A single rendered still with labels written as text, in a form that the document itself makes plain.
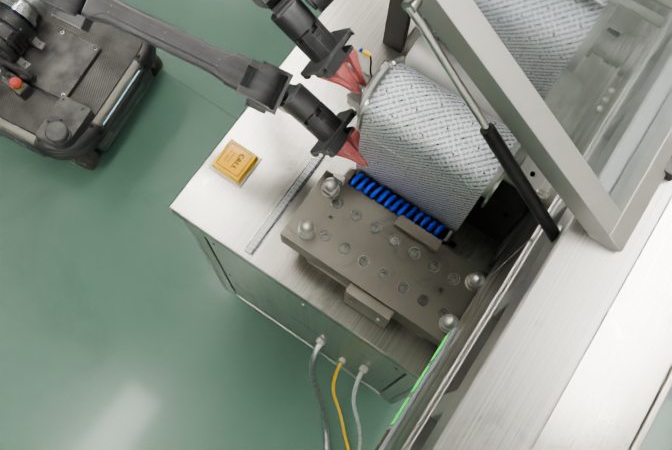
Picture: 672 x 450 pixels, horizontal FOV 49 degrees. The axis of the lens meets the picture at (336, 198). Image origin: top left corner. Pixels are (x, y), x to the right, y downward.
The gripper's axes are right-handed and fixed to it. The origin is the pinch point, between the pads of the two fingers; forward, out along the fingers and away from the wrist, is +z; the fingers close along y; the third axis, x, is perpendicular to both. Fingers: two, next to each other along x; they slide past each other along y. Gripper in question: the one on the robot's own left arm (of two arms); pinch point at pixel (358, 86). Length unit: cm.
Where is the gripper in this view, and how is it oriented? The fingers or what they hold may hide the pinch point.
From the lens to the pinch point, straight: 132.2
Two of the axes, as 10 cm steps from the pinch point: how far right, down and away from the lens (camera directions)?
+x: 5.3, 0.7, -8.4
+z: 6.5, 6.0, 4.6
